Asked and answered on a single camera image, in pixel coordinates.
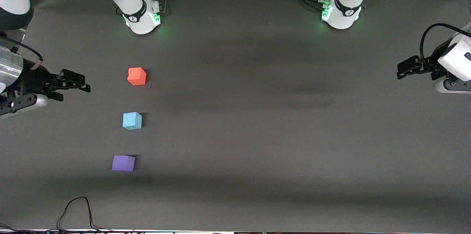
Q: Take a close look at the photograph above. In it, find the purple foam block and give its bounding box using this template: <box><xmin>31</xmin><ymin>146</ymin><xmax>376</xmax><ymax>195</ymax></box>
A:
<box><xmin>111</xmin><ymin>155</ymin><xmax>136</xmax><ymax>172</ymax></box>

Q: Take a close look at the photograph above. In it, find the orange foam block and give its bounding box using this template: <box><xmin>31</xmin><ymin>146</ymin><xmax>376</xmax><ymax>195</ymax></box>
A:
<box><xmin>127</xmin><ymin>67</ymin><xmax>147</xmax><ymax>86</ymax></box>

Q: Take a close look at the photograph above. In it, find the light blue foam block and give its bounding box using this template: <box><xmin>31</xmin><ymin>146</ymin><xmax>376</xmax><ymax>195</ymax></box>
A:
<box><xmin>122</xmin><ymin>112</ymin><xmax>143</xmax><ymax>131</ymax></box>

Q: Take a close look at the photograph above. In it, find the thin black table cable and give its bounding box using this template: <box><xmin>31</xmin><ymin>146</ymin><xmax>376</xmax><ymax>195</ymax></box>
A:
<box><xmin>0</xmin><ymin>196</ymin><xmax>148</xmax><ymax>234</ymax></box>

